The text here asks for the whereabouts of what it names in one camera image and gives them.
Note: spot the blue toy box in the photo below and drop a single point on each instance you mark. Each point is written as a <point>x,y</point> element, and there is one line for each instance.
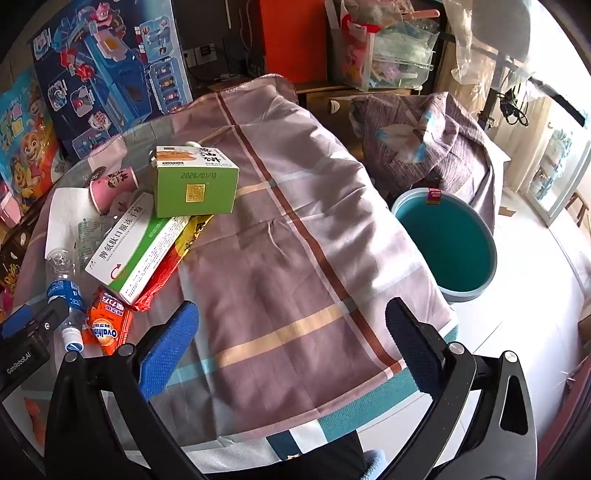
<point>106,69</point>

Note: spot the clear plastic sheet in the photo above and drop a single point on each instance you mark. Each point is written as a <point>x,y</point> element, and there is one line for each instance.
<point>475,60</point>

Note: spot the light blue fuzzy slipper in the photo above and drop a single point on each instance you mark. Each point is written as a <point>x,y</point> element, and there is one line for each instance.
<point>374,464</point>

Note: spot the wall socket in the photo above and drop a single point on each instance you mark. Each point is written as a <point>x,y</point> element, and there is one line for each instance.
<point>201,54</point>

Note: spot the wooden stool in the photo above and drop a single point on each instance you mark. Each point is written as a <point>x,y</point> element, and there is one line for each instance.
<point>579,207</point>

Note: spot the clear plastic water bottle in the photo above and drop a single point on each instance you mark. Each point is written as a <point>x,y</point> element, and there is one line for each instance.
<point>64,293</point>

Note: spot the orange red box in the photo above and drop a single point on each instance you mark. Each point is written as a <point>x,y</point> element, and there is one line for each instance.
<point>295,41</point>

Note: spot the cartoon dog toy box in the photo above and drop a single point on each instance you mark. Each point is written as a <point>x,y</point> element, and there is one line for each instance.
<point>27,138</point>

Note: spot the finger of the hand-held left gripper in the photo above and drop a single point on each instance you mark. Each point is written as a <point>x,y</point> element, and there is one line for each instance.
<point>18,319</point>

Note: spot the glass sliding door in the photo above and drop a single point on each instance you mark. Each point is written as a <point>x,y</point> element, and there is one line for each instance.
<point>554,152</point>

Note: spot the person's leg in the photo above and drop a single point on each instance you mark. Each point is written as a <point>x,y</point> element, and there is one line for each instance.
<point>323,457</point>

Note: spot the clear plastic storage bin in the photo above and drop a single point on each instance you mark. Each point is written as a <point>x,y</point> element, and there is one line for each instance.
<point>397,55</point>

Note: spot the white green medicine box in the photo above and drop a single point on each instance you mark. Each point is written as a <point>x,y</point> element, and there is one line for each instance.
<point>138,251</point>

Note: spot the cardboard piece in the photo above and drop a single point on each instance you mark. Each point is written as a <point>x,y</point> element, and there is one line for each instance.
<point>505,211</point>

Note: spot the green drink carton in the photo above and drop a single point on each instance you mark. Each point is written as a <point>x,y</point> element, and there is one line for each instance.
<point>198,189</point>

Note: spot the red yellow snack wrapper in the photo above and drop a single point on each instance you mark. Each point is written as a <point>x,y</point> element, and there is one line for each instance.
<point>184,244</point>

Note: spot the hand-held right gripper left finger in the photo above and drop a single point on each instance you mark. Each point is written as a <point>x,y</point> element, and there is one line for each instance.
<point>171,350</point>

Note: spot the pink paper cup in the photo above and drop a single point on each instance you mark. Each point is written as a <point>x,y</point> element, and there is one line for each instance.
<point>113,187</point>

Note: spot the teal plastic bucket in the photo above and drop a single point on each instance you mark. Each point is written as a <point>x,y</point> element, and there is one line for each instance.
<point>443,244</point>

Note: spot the purple striped cloth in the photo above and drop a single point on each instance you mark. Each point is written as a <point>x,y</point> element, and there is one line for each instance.
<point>415,134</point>

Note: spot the orange drink powder packet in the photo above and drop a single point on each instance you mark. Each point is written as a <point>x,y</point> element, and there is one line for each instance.
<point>108,323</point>

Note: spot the plaid tablecloth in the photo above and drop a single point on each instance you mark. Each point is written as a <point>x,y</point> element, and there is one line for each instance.
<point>277,254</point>

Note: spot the black metal frame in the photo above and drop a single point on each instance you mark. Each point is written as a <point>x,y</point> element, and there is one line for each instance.
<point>485,48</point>

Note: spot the white paper sheet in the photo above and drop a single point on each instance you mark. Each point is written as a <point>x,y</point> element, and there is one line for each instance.
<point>67,207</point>

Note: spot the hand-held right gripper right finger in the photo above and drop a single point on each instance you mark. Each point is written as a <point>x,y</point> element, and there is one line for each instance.
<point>411,344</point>

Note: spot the dark snack bag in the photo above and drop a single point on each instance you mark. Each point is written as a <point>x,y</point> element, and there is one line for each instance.
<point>11,272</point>

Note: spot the red bucket label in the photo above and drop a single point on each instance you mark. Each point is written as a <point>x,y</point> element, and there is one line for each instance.
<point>434,196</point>

